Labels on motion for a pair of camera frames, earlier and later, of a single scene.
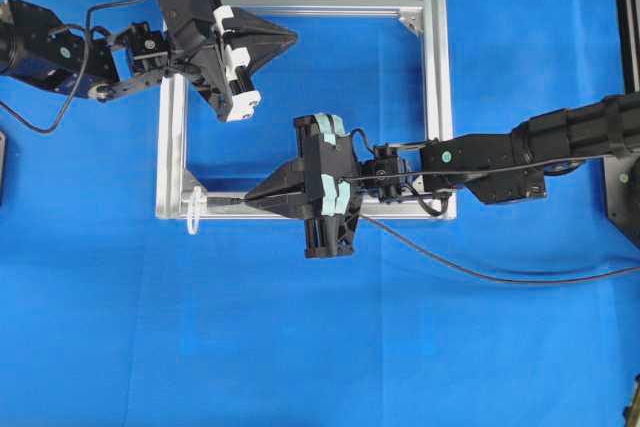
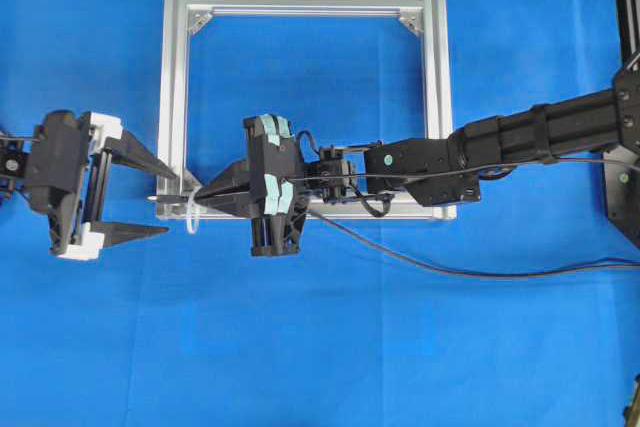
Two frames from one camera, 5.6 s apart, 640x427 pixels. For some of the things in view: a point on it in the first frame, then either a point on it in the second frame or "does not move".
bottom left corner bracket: [192, 188] does not move
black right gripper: [329, 235] -> [269, 185]
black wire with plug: [241, 201] -> [195, 197]
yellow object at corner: [631, 412] does not move
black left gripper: [198, 36] -> [67, 166]
